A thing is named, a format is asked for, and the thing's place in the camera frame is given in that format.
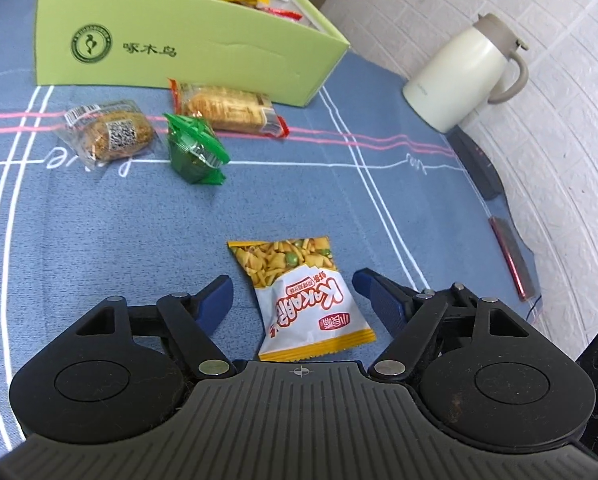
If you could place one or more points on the brown round cake packet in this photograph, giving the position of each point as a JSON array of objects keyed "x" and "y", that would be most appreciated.
[{"x": 109, "y": 132}]

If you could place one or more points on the white yellow snack mix packet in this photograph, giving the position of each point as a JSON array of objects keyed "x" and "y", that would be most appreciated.
[{"x": 299, "y": 300}]

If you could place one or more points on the clear cracker packet red ends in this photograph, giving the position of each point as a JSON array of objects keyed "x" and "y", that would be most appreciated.
[{"x": 224, "y": 107}]

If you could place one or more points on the cream thermos jug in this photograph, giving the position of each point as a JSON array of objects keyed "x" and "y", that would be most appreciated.
[{"x": 454, "y": 80}]

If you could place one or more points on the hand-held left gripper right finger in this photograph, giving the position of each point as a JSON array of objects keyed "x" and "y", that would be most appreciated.
[{"x": 379, "y": 300}]

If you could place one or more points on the blue striped tablecloth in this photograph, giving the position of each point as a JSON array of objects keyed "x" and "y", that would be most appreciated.
[{"x": 129, "y": 240}]

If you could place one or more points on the black rectangular case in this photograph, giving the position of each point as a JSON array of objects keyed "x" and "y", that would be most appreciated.
[{"x": 479, "y": 170}]

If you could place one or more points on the green cardboard box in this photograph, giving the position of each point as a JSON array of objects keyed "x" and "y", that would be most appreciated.
[{"x": 179, "y": 55}]

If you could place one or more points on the small green snack packet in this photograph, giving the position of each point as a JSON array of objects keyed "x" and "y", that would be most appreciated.
[{"x": 194, "y": 150}]

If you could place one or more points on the clear red-edged date packet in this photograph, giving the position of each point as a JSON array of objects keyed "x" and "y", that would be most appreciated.
[{"x": 279, "y": 11}]

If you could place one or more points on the smartphone in red case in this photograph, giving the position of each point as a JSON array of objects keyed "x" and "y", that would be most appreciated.
[{"x": 514, "y": 260}]

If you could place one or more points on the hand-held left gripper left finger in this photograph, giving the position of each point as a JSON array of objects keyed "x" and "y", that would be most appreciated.
[{"x": 216, "y": 302}]

